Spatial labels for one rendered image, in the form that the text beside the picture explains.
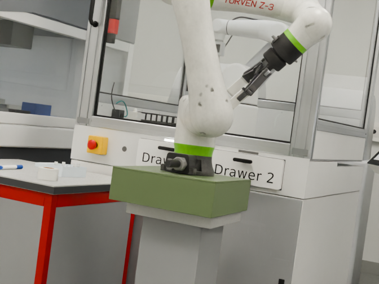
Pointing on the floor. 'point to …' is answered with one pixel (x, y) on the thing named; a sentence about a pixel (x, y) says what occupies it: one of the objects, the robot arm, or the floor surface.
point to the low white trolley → (61, 229)
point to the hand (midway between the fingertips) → (232, 97)
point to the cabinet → (276, 239)
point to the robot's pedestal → (178, 246)
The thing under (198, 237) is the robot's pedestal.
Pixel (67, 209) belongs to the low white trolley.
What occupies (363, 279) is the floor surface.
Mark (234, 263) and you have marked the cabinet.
